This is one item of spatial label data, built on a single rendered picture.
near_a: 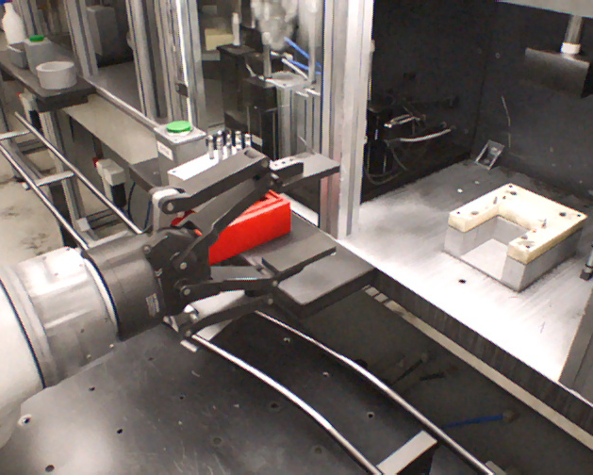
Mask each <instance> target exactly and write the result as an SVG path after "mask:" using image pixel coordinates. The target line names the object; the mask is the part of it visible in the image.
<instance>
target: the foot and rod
mask: <svg viewBox="0 0 593 475"><path fill-rule="evenodd" d="M586 20H587V17H582V16H577V15H572V14H571V13H570V17H569V21H568V28H567V32H566V36H565V39H564V43H562V42H558V41H549V42H545V43H542V44H539V45H536V46H532V47H529V48H526V53H525V57H524V61H523V67H522V71H521V76H520V81H519V82H520V83H523V84H527V85H530V86H534V87H537V88H541V89H545V90H548V91H551V92H554V93H558V94H561V95H565V96H568V97H571V98H575V99H578V100H581V99H583V98H585V97H587V96H590V95H592V94H593V50H589V49H586V48H584V47H581V46H580V44H581V40H582V36H583V34H584V30H585V23H586Z"/></svg>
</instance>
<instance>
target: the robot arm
mask: <svg viewBox="0 0 593 475"><path fill-rule="evenodd" d="M338 172H339V163H337V162H336V161H334V160H332V159H330V158H328V157H326V156H323V155H321V154H316V155H313V156H310V157H307V158H304V159H301V160H300V159H298V158H296V157H293V156H288V157H285V158H282V159H281V160H280V159H279V160H276V161H273V162H270V159H269V158H268V157H267V156H264V155H263V154H261V153H259V152H258V151H257V150H255V149H253V148H251V147H249V148H245V149H243V150H241V151H239V152H237V153H235V154H233V155H231V156H229V157H228V158H226V159H223V160H221V161H219V162H217V164H215V165H213V166H211V167H209V168H207V169H205V170H203V171H201V172H197V173H196V174H194V175H192V176H190V177H189V178H187V179H185V180H183V181H181V182H179V183H177V184H175V185H172V186H167V187H161V188H153V189H151V190H150V191H149V193H148V199H149V200H150V201H151V202H152V203H153V204H154V222H153V223H151V224H150V225H149V226H148V227H146V228H145V229H144V230H142V231H141V232H140V233H138V234H136V235H135V236H130V237H119V238H116V239H113V240H111V241H108V242H105V243H103V244H100V245H97V246H94V247H91V248H89V249H87V250H84V251H82V252H81V254H79V253H77V252H76V251H75V250H73V249H71V248H69V247H65V248H60V249H58V250H55V251H53V252H50V253H47V254H42V255H40V256H37V257H34V258H31V259H28V260H25V261H22V262H20V263H17V264H14V265H7V266H5V267H4V268H2V269H1V270H0V448H1V447H2V446H3V445H4V444H5V443H6V441H7V440H8V438H9V437H10V435H11V434H12V432H13V430H14V428H15V426H16V423H17V421H18V418H19V415H20V411H21V404H22V403H23V402H25V400H26V399H28V398H29V397H31V396H33V395H34V394H36V393H38V392H40V391H42V390H43V389H45V388H47V387H49V386H55V385H58V384H60V382H61V381H63V380H65V379H67V378H69V377H71V376H74V375H76V374H77V373H79V372H81V371H83V370H85V369H88V368H91V367H93V366H95V365H97V364H100V363H102V362H104V361H106V360H108V359H110V358H111V357H112V356H114V354H115V352H116V350H117V341H118V342H121V343H123V341H125V340H127V339H129V338H131V337H133V336H136V335H140V334H142V333H144V332H146V331H148V330H150V329H153V328H155V327H157V326H158V325H159V324H160V323H161V322H162V321H163V319H164V317H169V319H168V322H169V324H170V325H171V326H172V327H173V328H174V329H175V330H176V331H177V332H178V333H179V335H180V336H181V337H182V338H183V339H189V338H191V337H192V336H194V335H196V334H197V332H200V331H201V330H203V329H204V328H206V327H207V326H210V325H213V324H216V323H219V322H222V321H226V320H229V319H233V318H236V317H239V316H242V315H246V314H250V313H253V312H255V311H258V310H261V309H264V308H267V307H270V306H271V305H272V304H273V303H274V301H275V297H274V296H273V292H274V289H275V288H277V287H278V286H279V285H280V283H281V282H283V281H285V279H287V278H289V277H290V276H292V275H294V274H298V273H300V272H301V271H302V270H303V269H304V267H305V266H308V265H310V264H312V263H314V262H316V261H319V260H321V259H323V258H325V257H327V255H329V254H332V253H334V252H336V251H337V245H336V244H334V243H333V242H331V241H330V240H328V239H327V238H325V237H323V236H322V235H320V233H315V235H313V236H310V237H307V238H305V239H302V240H300V241H298V242H296V243H292V244H290V245H288V246H286V247H284V248H282V249H280V250H277V251H275V252H272V253H269V254H266V255H264V256H262V264H263V265H264V266H265V267H266V268H265V267H263V266H262V265H261V264H259V263H257V264H258V265H259V266H258V265H256V267H254V266H252V267H210V266H209V263H208V256H209V248H210V247H211V246H212V245H213V244H214V243H215V242H217V240H218V239H219V234H220V232H221V231H222V230H223V229H224V228H225V227H227V226H229V225H230V224H231V223H232V222H233V221H235V220H236V219H237V218H238V217H239V216H240V215H242V214H243V213H244V212H245V210H246V209H247V208H249V207H251V206H252V205H253V204H254V203H255V202H257V201H258V200H259V199H260V198H261V197H262V196H264V195H265V194H266V193H267V192H268V191H269V190H270V191H273V192H275V193H276V194H278V195H280V194H283V193H286V192H288V191H291V190H294V189H296V188H298V187H301V186H303V185H306V184H309V183H311V182H314V181H316V180H320V179H322V178H324V177H327V176H330V175H332V174H335V173H338ZM215 197H216V198H215ZM213 198H214V199H213ZM211 199H213V200H212V201H211V202H210V203H209V204H207V205H206V206H205V207H204V208H201V209H200V211H199V212H198V213H192V214H190V215H188V216H187V217H186V218H185V219H183V220H182V221H181V222H179V223H178V224H177V225H173V224H171V221H172V220H173V219H176V218H183V217H184V215H185V213H184V212H186V211H189V210H190V209H193V208H194V207H196V206H198V205H202V204H204V203H206V202H208V201H210V200H211ZM193 230H198V231H199V232H200V233H203V234H202V235H200V236H198V235H197V233H196V232H194V231H193ZM221 291H230V292H226V293H223V294H220V295H218V294H219V293H220V292H221ZM205 295H216V296H213V297H209V298H206V299H203V300H199V301H196V302H193V303H190V302H191V301H192V299H193V298H194V297H195V296H205ZM254 297H255V298H254Z"/></svg>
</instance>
